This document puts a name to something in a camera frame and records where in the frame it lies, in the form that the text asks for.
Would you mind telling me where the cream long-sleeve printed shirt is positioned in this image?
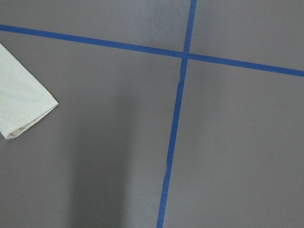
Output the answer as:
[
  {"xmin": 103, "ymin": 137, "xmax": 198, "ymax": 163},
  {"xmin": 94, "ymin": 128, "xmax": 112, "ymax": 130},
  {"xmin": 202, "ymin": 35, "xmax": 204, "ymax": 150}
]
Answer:
[{"xmin": 0, "ymin": 45, "xmax": 58, "ymax": 140}]

